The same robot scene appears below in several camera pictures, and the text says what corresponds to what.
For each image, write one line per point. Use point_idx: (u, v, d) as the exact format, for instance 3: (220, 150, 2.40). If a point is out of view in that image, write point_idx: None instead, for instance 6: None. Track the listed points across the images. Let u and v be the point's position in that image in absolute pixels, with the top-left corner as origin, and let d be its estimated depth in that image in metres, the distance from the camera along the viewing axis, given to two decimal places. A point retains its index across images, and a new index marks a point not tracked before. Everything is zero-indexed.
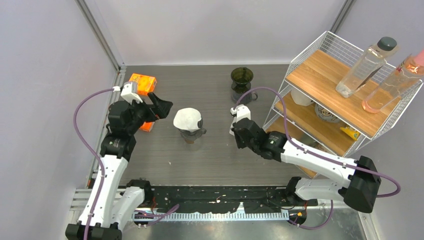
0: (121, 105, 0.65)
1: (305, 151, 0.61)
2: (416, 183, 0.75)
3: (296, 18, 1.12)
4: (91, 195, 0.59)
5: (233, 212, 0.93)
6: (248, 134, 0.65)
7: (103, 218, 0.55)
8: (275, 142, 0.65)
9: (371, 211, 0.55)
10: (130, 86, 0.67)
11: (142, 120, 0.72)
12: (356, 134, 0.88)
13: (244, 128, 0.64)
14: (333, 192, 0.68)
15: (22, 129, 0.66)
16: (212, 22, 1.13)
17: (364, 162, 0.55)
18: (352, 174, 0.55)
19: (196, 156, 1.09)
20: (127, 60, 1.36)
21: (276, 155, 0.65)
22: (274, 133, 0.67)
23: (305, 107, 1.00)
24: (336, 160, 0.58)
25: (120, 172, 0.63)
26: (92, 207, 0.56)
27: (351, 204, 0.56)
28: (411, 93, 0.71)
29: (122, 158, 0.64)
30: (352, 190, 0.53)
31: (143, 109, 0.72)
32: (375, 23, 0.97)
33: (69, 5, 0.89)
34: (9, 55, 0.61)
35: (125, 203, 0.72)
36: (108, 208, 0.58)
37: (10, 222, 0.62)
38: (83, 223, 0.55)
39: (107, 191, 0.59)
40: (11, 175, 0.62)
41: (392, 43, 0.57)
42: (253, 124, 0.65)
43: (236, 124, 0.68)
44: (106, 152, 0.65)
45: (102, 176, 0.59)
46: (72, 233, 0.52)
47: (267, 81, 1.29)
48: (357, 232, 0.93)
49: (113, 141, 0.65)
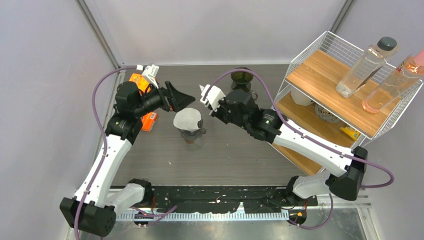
0: (130, 87, 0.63)
1: (303, 136, 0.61)
2: (416, 183, 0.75)
3: (296, 18, 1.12)
4: (89, 173, 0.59)
5: (233, 212, 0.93)
6: (243, 110, 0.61)
7: (97, 196, 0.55)
8: (270, 123, 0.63)
9: (355, 199, 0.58)
10: (149, 69, 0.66)
11: (154, 107, 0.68)
12: (356, 134, 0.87)
13: (240, 102, 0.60)
14: (322, 184, 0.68)
15: (22, 129, 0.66)
16: (212, 22, 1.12)
17: (360, 152, 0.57)
18: (349, 164, 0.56)
19: (196, 156, 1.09)
20: (126, 60, 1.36)
21: (269, 135, 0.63)
22: (270, 113, 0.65)
23: (305, 107, 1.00)
24: (334, 149, 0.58)
25: (122, 154, 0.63)
26: (89, 184, 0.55)
27: (337, 191, 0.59)
28: (411, 93, 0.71)
29: (126, 140, 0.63)
30: (347, 180, 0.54)
31: (157, 96, 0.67)
32: (375, 23, 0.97)
33: (69, 5, 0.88)
34: (9, 55, 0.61)
35: (124, 193, 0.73)
36: (104, 189, 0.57)
37: (10, 222, 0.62)
38: (77, 199, 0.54)
39: (106, 170, 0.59)
40: (11, 175, 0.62)
41: (392, 43, 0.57)
42: (249, 98, 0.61)
43: (228, 96, 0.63)
44: (110, 132, 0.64)
45: (103, 154, 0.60)
46: (66, 207, 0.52)
47: (267, 81, 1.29)
48: (357, 232, 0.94)
49: (119, 122, 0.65)
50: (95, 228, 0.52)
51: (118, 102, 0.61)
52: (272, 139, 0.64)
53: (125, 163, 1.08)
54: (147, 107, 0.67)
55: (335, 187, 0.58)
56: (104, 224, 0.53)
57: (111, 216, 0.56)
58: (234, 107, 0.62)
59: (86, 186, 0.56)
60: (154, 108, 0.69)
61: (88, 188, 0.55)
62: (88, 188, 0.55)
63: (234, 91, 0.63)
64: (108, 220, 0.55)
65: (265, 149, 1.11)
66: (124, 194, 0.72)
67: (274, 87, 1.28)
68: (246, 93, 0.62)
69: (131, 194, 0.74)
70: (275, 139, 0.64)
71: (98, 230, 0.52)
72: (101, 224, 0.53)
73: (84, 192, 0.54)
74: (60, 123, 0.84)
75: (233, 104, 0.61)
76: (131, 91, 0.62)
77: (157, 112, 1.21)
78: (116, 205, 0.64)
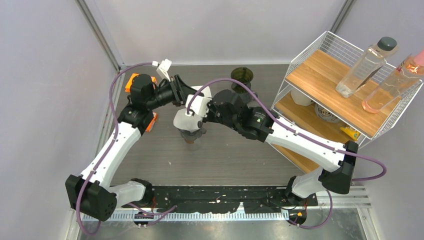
0: (145, 79, 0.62)
1: (296, 134, 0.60)
2: (416, 183, 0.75)
3: (295, 18, 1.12)
4: (97, 154, 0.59)
5: (233, 212, 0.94)
6: (232, 110, 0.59)
7: (103, 178, 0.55)
8: (262, 121, 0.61)
9: (348, 192, 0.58)
10: (162, 63, 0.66)
11: (164, 101, 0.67)
12: (356, 134, 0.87)
13: (228, 102, 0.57)
14: (316, 181, 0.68)
15: (22, 130, 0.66)
16: (211, 22, 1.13)
17: (351, 146, 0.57)
18: (342, 159, 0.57)
19: (196, 156, 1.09)
20: (127, 60, 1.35)
21: (262, 134, 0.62)
22: (260, 111, 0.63)
23: (305, 107, 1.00)
24: (327, 144, 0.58)
25: (130, 142, 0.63)
26: (96, 164, 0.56)
27: (331, 186, 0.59)
28: (411, 93, 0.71)
29: (137, 129, 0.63)
30: (342, 175, 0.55)
31: (169, 91, 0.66)
32: (375, 23, 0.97)
33: (69, 5, 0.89)
34: (10, 55, 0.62)
35: (126, 186, 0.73)
36: (110, 171, 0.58)
37: (10, 222, 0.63)
38: (83, 177, 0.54)
39: (114, 154, 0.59)
40: (10, 175, 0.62)
41: (392, 43, 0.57)
42: (236, 98, 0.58)
43: (216, 97, 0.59)
44: (123, 120, 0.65)
45: (113, 139, 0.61)
46: (71, 185, 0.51)
47: (267, 82, 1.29)
48: (357, 232, 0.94)
49: (132, 111, 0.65)
50: (96, 211, 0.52)
51: (133, 93, 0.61)
52: (265, 138, 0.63)
53: (125, 163, 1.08)
54: (159, 100, 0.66)
55: (329, 182, 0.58)
56: (104, 208, 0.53)
57: (112, 201, 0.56)
58: (223, 108, 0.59)
59: (93, 166, 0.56)
60: (165, 103, 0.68)
61: (95, 168, 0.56)
62: (95, 168, 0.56)
63: (220, 93, 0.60)
64: (109, 205, 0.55)
65: (265, 149, 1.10)
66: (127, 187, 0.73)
67: (274, 87, 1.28)
68: (233, 92, 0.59)
69: (132, 189, 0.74)
70: (267, 138, 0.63)
71: (98, 213, 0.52)
72: (102, 207, 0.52)
73: (90, 172, 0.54)
74: (60, 123, 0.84)
75: (220, 105, 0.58)
76: (146, 83, 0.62)
77: (157, 112, 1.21)
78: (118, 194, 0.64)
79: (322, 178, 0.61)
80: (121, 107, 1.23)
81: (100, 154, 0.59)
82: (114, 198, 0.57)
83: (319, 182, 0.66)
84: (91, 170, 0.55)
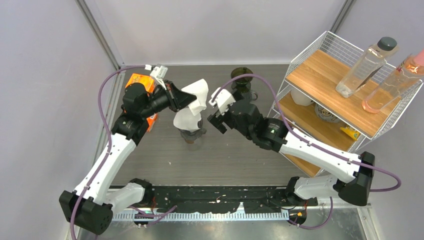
0: (137, 88, 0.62)
1: (310, 144, 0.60)
2: (416, 183, 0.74)
3: (296, 18, 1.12)
4: (92, 168, 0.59)
5: (233, 212, 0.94)
6: (249, 120, 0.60)
7: (97, 193, 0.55)
8: (276, 132, 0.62)
9: (365, 204, 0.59)
10: (157, 71, 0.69)
11: (160, 107, 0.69)
12: (356, 134, 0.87)
13: (245, 113, 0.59)
14: (328, 188, 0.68)
15: (22, 129, 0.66)
16: (211, 22, 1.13)
17: (368, 158, 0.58)
18: (357, 170, 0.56)
19: (196, 156, 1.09)
20: (127, 60, 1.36)
21: (275, 145, 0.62)
22: (274, 121, 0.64)
23: (305, 107, 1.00)
24: (342, 155, 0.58)
25: (125, 153, 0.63)
26: (89, 180, 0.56)
27: (349, 198, 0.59)
28: (411, 93, 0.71)
29: (131, 141, 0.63)
30: (358, 187, 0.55)
31: (164, 96, 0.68)
32: (375, 22, 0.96)
33: (69, 5, 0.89)
34: (10, 54, 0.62)
35: (125, 191, 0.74)
36: (104, 186, 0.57)
37: (9, 221, 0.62)
38: (77, 193, 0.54)
39: (108, 168, 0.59)
40: (10, 175, 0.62)
41: (392, 43, 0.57)
42: (254, 109, 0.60)
43: (233, 107, 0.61)
44: (117, 131, 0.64)
45: (107, 152, 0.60)
46: (65, 200, 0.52)
47: (267, 82, 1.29)
48: (357, 232, 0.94)
49: (126, 121, 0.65)
50: (91, 225, 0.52)
51: (126, 103, 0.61)
52: (279, 149, 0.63)
53: (125, 163, 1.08)
54: (154, 108, 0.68)
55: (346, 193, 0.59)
56: (100, 222, 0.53)
57: (108, 214, 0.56)
58: (239, 118, 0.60)
59: (87, 181, 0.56)
60: (162, 109, 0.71)
61: (89, 183, 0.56)
62: (88, 184, 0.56)
63: (237, 102, 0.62)
64: (104, 218, 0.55)
65: (265, 149, 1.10)
66: (125, 192, 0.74)
67: (274, 87, 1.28)
68: (250, 103, 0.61)
69: (131, 193, 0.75)
70: (281, 148, 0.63)
71: (93, 227, 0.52)
72: (98, 221, 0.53)
73: (84, 187, 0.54)
74: (60, 123, 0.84)
75: (238, 116, 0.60)
76: (139, 92, 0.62)
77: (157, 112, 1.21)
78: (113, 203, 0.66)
79: (339, 188, 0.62)
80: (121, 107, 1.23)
81: (94, 168, 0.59)
82: (110, 211, 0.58)
83: (331, 188, 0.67)
84: (85, 185, 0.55)
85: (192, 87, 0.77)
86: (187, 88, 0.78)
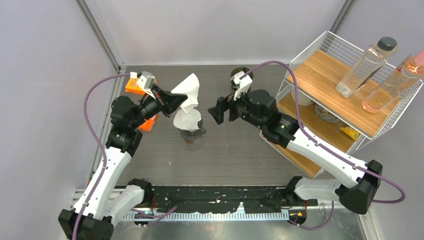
0: (123, 102, 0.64)
1: (317, 144, 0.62)
2: (416, 183, 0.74)
3: (296, 18, 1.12)
4: (89, 184, 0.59)
5: (233, 212, 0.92)
6: (264, 111, 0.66)
7: (96, 209, 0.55)
8: (286, 127, 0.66)
9: (364, 213, 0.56)
10: (142, 81, 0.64)
11: (151, 114, 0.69)
12: (356, 134, 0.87)
13: (263, 104, 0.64)
14: (330, 192, 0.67)
15: (22, 129, 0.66)
16: (211, 22, 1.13)
17: (375, 167, 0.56)
18: (362, 176, 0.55)
19: (196, 156, 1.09)
20: (127, 60, 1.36)
21: (283, 140, 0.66)
22: (287, 118, 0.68)
23: (305, 107, 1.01)
24: (348, 160, 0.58)
25: (122, 166, 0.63)
26: (87, 197, 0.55)
27: (349, 204, 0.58)
28: (411, 93, 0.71)
29: (126, 153, 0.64)
30: (359, 194, 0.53)
31: (153, 102, 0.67)
32: (375, 22, 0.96)
33: (69, 5, 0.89)
34: (9, 55, 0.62)
35: (124, 199, 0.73)
36: (103, 201, 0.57)
37: (10, 221, 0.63)
38: (76, 211, 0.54)
39: (106, 183, 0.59)
40: (11, 175, 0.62)
41: (392, 43, 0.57)
42: (272, 101, 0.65)
43: (253, 96, 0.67)
44: (111, 144, 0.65)
45: (103, 167, 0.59)
46: (65, 219, 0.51)
47: (267, 82, 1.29)
48: (357, 232, 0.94)
49: (120, 134, 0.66)
50: None
51: (114, 120, 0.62)
52: (286, 144, 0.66)
53: None
54: (144, 114, 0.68)
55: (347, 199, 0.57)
56: (101, 236, 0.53)
57: (109, 228, 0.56)
58: (257, 108, 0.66)
59: (85, 198, 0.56)
60: (154, 114, 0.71)
61: (87, 200, 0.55)
62: (87, 200, 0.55)
63: (258, 93, 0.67)
64: (105, 232, 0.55)
65: (265, 149, 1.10)
66: (125, 200, 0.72)
67: (274, 87, 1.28)
68: (270, 96, 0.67)
69: (130, 199, 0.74)
70: (289, 144, 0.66)
71: None
72: (99, 236, 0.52)
73: (83, 205, 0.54)
74: (60, 123, 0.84)
75: (255, 105, 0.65)
76: (125, 106, 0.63)
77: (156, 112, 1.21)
78: (113, 215, 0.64)
79: (341, 193, 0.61)
80: None
81: (91, 184, 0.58)
82: (110, 224, 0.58)
83: (333, 192, 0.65)
84: (83, 203, 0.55)
85: (182, 85, 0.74)
86: (176, 87, 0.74)
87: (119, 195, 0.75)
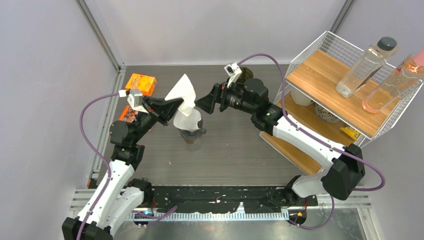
0: (120, 126, 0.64)
1: (298, 128, 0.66)
2: (416, 184, 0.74)
3: (296, 18, 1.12)
4: (94, 194, 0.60)
5: (233, 212, 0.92)
6: (256, 99, 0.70)
7: (100, 218, 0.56)
8: (271, 115, 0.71)
9: (345, 197, 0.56)
10: (131, 100, 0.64)
11: (148, 126, 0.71)
12: (356, 134, 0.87)
13: (256, 93, 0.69)
14: (317, 182, 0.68)
15: (22, 129, 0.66)
16: (211, 22, 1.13)
17: (352, 149, 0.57)
18: (337, 157, 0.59)
19: (196, 156, 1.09)
20: (127, 60, 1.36)
21: (269, 127, 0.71)
22: (275, 107, 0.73)
23: (305, 107, 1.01)
24: (325, 142, 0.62)
25: (125, 179, 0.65)
26: (92, 205, 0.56)
27: (328, 187, 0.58)
28: (411, 93, 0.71)
29: (130, 166, 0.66)
30: (333, 171, 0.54)
31: (148, 115, 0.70)
32: (374, 22, 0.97)
33: (69, 5, 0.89)
34: (9, 54, 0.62)
35: (123, 204, 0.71)
36: (106, 210, 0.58)
37: (10, 221, 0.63)
38: (79, 219, 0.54)
39: (110, 193, 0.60)
40: (10, 174, 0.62)
41: (392, 43, 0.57)
42: (265, 91, 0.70)
43: (248, 84, 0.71)
44: (116, 157, 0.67)
45: (108, 178, 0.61)
46: (68, 227, 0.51)
47: (266, 81, 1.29)
48: (357, 232, 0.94)
49: (125, 148, 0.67)
50: None
51: (115, 143, 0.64)
52: (271, 131, 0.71)
53: None
54: (142, 128, 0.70)
55: (326, 181, 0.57)
56: None
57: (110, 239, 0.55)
58: (250, 95, 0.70)
59: (89, 207, 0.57)
60: (153, 124, 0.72)
61: (91, 208, 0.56)
62: (91, 208, 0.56)
63: (253, 82, 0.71)
64: None
65: (265, 149, 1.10)
66: (122, 206, 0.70)
67: (274, 87, 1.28)
68: (263, 85, 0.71)
69: (129, 204, 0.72)
70: (274, 131, 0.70)
71: None
72: None
73: (87, 213, 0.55)
74: (60, 123, 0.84)
75: (249, 93, 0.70)
76: (124, 130, 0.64)
77: None
78: (111, 224, 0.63)
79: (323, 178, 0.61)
80: (121, 107, 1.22)
81: (96, 194, 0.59)
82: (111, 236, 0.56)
83: (321, 182, 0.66)
84: (87, 211, 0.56)
85: (177, 89, 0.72)
86: (170, 91, 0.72)
87: (118, 199, 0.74)
